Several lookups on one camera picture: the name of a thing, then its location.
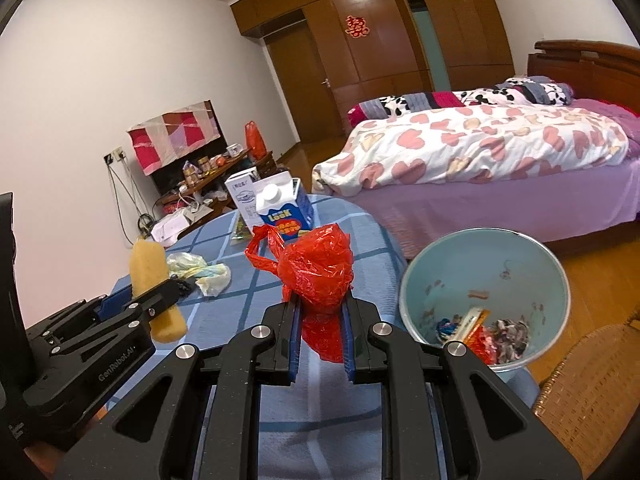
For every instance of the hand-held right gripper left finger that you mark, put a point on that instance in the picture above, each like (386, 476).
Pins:
(292, 355)

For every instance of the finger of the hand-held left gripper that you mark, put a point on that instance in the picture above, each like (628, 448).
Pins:
(115, 302)
(125, 322)

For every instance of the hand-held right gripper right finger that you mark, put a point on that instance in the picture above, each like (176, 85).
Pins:
(348, 355)

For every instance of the yellow sponge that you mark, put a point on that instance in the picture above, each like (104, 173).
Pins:
(145, 265)

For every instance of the red plastic bag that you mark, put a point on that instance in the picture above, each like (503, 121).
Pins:
(315, 265)

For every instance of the light blue bin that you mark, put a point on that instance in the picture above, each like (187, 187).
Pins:
(450, 270)

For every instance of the red wrapper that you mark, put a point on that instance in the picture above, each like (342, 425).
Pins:
(485, 350)

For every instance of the grey wrapper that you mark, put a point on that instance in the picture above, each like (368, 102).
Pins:
(510, 337)

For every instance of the blue checked tablecloth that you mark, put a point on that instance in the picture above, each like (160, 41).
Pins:
(320, 410)

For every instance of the dark striped packet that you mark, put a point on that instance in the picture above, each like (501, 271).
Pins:
(189, 289)

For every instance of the white papers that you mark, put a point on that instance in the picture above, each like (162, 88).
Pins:
(170, 230)

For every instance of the pale plastic bag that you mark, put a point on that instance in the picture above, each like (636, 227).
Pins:
(210, 275)

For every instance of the green printed packet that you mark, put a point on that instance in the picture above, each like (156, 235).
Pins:
(242, 230)

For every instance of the black television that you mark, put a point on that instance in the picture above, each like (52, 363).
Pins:
(170, 177)

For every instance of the wooden television stand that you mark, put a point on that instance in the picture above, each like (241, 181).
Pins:
(210, 197)

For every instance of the blue drink carton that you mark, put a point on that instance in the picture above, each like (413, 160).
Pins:
(287, 210)

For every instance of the glass jar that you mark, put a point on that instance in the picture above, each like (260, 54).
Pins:
(203, 166)

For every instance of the white cardboard box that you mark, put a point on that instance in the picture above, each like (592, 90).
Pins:
(242, 195)

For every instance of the pink patchwork cover cloth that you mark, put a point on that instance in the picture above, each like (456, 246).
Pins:
(170, 135)

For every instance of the bed with heart quilt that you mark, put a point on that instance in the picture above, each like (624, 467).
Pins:
(450, 210)

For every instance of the white mug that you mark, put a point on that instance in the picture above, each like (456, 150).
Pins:
(235, 150)

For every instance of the orange plastic bag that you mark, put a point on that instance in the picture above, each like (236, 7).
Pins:
(254, 142)

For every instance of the heart print quilt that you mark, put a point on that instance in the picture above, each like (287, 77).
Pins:
(475, 150)

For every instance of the wicker chair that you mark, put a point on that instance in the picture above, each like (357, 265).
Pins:
(590, 400)

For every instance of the cow print blanket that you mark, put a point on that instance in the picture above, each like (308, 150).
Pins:
(400, 105)

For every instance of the wooden door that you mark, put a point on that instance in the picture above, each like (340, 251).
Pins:
(300, 85)

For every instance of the wooden wardrobe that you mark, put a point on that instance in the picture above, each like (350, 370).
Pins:
(380, 60)

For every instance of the red paper decoration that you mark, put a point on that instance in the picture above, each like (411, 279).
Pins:
(357, 26)

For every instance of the wooden headboard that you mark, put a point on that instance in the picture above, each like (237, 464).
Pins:
(575, 65)

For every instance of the wall socket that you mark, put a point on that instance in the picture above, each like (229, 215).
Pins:
(115, 154)

